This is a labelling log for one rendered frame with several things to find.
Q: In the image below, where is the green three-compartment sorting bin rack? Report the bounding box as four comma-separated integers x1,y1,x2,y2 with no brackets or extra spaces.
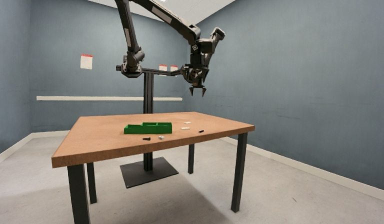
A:
124,122,173,134

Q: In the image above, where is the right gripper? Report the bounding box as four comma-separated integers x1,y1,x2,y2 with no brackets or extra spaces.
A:
181,53,210,83

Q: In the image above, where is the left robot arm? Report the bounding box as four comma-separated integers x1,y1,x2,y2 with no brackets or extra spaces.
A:
189,27,225,86

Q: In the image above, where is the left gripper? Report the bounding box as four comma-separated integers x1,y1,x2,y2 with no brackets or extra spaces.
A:
189,84,207,97

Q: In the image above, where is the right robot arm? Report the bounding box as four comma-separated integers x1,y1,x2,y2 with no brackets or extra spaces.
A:
114,0,215,73

